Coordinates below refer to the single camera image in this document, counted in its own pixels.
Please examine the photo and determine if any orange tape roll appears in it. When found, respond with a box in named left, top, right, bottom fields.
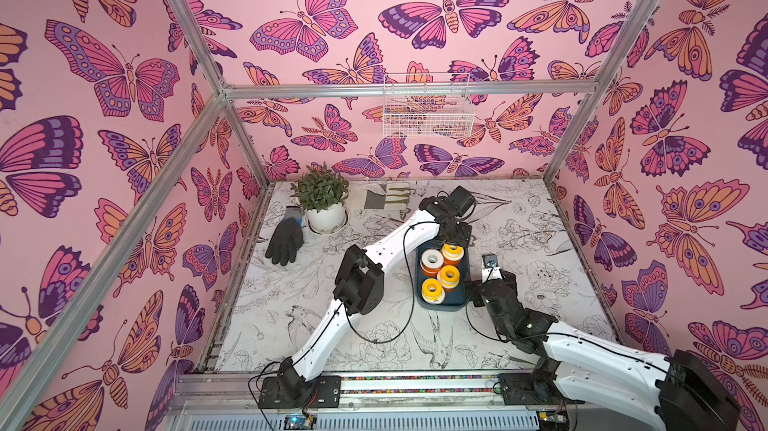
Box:
left=420, top=249, right=444, bottom=277

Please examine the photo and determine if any small yellow white tape roll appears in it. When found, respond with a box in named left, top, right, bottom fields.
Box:
left=436, top=265, right=461, bottom=292

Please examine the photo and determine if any teal plastic storage box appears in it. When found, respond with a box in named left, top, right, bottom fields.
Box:
left=413, top=239, right=470, bottom=311

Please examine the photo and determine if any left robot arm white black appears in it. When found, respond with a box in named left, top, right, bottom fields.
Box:
left=277, top=186, right=476, bottom=401

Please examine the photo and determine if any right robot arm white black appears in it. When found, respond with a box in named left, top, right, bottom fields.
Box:
left=467, top=271, right=741, bottom=430

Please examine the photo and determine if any folded green white cloth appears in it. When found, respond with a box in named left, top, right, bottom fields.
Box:
left=363, top=182, right=412, bottom=211

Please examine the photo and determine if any potted green plant white pot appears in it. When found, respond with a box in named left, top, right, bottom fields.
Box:
left=291, top=165, right=349, bottom=233

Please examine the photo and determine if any black work glove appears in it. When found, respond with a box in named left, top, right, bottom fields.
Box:
left=265, top=206, right=304, bottom=266

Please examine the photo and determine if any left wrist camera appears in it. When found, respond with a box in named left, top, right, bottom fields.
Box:
left=445, top=186, right=476, bottom=219

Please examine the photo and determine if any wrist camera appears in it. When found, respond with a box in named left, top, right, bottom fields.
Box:
left=481, top=253, right=501, bottom=283
left=445, top=186, right=476, bottom=219

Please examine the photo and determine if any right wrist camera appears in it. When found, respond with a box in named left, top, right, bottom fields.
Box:
left=481, top=253, right=501, bottom=283

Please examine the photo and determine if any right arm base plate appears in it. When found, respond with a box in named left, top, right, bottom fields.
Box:
left=496, top=372, right=563, bottom=406

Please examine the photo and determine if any white wire basket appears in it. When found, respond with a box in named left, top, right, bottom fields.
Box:
left=381, top=81, right=475, bottom=139

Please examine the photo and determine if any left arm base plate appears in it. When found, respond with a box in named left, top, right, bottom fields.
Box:
left=258, top=375, right=342, bottom=409

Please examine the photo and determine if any aluminium front rail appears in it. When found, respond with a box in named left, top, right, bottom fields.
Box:
left=160, top=370, right=650, bottom=430

